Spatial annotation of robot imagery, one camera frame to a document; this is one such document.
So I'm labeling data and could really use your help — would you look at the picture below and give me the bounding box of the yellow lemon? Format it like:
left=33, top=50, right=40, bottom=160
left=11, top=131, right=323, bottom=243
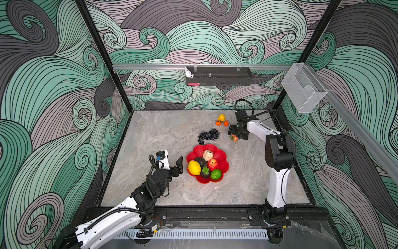
left=188, top=160, right=202, bottom=176

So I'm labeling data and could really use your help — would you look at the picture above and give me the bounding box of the small yellow citrus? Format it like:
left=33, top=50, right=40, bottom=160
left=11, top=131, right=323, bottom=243
left=217, top=114, right=226, bottom=122

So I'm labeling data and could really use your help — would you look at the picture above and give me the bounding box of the dark avocado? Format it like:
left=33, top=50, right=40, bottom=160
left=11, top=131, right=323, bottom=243
left=194, top=157, right=208, bottom=168

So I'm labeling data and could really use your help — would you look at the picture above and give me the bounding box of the red flower-shaped bowl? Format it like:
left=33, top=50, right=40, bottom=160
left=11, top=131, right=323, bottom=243
left=187, top=144, right=230, bottom=184

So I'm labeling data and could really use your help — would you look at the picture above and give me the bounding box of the red apple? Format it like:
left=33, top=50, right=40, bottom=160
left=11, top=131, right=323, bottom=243
left=207, top=158, right=218, bottom=171

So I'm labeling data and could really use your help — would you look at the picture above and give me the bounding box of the green lime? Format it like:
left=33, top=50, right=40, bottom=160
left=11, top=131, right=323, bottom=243
left=210, top=169, right=222, bottom=181

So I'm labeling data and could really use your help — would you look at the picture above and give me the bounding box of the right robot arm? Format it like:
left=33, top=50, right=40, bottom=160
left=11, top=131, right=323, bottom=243
left=228, top=120, right=295, bottom=227

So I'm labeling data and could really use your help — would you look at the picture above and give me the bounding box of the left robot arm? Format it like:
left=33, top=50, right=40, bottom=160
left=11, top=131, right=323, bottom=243
left=46, top=155, right=183, bottom=249

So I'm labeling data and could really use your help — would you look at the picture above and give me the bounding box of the black grape bunch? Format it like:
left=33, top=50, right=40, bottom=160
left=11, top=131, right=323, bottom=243
left=198, top=129, right=220, bottom=145

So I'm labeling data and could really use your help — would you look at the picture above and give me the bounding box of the white rabbit figurine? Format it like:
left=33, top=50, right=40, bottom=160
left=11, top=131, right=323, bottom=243
left=184, top=67, right=194, bottom=78

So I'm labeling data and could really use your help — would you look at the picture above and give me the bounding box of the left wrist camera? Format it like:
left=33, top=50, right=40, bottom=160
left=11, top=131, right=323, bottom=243
left=155, top=150, right=170, bottom=170

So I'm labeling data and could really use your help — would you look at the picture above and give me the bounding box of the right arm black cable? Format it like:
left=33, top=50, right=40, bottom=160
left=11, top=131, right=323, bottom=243
left=234, top=99, right=277, bottom=120

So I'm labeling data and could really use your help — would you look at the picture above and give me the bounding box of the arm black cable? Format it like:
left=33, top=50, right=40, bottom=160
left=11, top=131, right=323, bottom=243
left=234, top=99, right=277, bottom=120
left=80, top=154, right=170, bottom=231

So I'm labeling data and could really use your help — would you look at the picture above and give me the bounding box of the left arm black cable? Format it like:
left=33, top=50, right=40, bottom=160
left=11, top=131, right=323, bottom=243
left=80, top=154, right=170, bottom=231

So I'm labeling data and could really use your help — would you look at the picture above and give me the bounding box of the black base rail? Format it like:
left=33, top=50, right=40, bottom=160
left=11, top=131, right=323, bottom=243
left=83, top=205, right=330, bottom=228

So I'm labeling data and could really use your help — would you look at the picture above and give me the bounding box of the white perforated cable duct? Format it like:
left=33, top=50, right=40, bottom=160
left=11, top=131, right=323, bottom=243
left=114, top=228, right=269, bottom=241

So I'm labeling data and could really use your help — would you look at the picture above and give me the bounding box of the black wall shelf tray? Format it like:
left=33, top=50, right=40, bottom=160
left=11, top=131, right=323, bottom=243
left=186, top=66, right=253, bottom=87

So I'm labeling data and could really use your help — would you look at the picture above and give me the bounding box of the clear plastic wall bin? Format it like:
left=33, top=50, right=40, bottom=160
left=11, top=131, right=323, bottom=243
left=282, top=63, right=327, bottom=114

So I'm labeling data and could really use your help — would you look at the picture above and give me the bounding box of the aluminium rail back wall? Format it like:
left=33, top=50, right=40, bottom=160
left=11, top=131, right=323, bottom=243
left=112, top=63, right=293, bottom=71

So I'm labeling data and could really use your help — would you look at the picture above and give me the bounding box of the aluminium rail wall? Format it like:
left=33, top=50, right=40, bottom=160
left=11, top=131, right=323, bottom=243
left=308, top=66, right=398, bottom=183
left=112, top=63, right=293, bottom=71

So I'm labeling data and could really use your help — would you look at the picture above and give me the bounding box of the aluminium rail right wall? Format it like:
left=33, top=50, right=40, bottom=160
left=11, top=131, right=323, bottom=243
left=308, top=66, right=398, bottom=183

